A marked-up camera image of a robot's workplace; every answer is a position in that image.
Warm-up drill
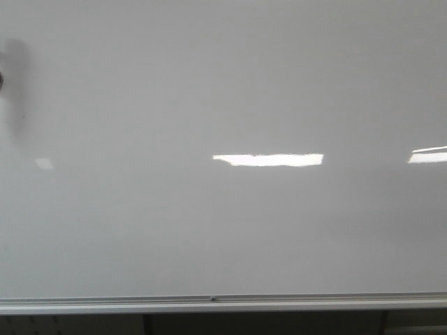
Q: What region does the dark cabinet under whiteboard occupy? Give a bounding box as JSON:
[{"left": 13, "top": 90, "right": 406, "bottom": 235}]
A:
[{"left": 1, "top": 308, "right": 446, "bottom": 334}]

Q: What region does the white whiteboard with aluminium frame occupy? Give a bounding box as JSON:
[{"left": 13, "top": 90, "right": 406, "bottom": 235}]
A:
[{"left": 1, "top": 1, "right": 446, "bottom": 315}]

